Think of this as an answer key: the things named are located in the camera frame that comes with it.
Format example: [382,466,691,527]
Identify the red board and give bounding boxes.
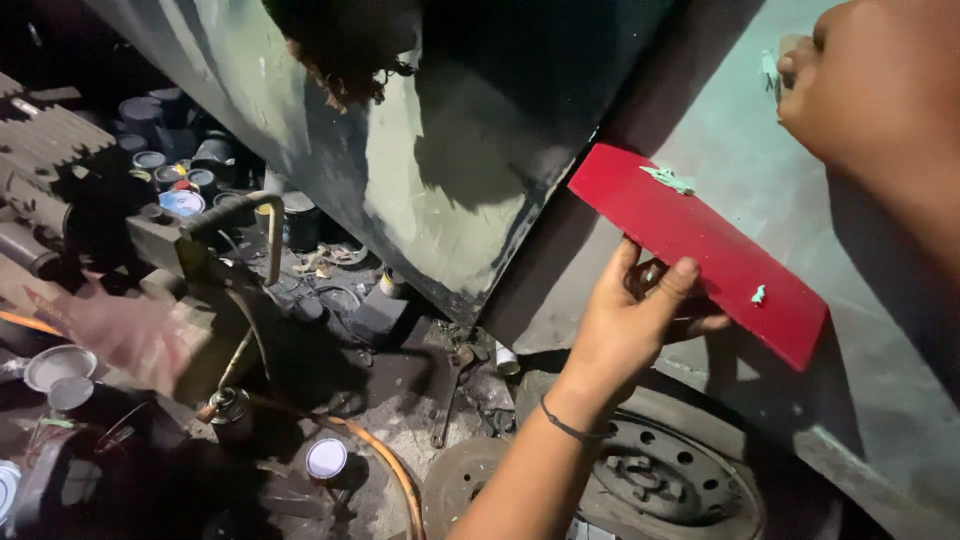
[567,142,830,374]

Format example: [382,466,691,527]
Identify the round metal brake drum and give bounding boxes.
[421,436,520,540]

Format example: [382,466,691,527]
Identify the can with white lid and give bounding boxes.
[305,437,351,482]

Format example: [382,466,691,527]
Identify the round grey lid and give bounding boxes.
[47,376,96,413]

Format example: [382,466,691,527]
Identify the white bowl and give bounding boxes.
[0,460,23,526]

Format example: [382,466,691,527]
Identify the large green putty blob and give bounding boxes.
[639,165,696,197]

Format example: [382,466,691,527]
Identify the rusty engine machine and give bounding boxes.
[0,71,288,406]

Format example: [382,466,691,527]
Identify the rusty wrench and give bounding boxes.
[429,347,478,450]

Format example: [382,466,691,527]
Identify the grey sanded car body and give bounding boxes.
[82,0,960,540]

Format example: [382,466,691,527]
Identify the small metal canister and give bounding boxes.
[196,385,257,451]

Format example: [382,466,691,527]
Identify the dark machine part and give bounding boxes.
[13,405,192,540]

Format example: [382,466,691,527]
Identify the group of paint cans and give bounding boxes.
[112,86,243,220]

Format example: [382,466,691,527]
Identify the dark block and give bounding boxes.
[351,288,411,344]

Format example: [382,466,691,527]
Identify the putty scraper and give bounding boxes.
[759,33,800,103]

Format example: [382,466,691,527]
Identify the orange hose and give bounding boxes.
[0,309,427,540]

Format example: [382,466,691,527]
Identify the person's left hand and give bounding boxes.
[558,236,733,421]

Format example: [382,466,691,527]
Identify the car wheel with steel rim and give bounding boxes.
[516,369,849,540]

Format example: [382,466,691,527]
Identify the person's right hand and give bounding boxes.
[776,0,960,183]

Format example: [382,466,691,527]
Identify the black wrist band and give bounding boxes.
[538,395,613,442]

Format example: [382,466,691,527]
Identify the small yellow white bottle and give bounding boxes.
[378,267,411,300]

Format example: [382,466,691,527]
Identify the metal bowl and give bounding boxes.
[24,344,99,394]

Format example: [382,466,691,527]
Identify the pile of paper scraps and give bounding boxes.
[291,241,370,280]

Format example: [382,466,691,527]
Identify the black paint can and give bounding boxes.
[281,190,324,253]

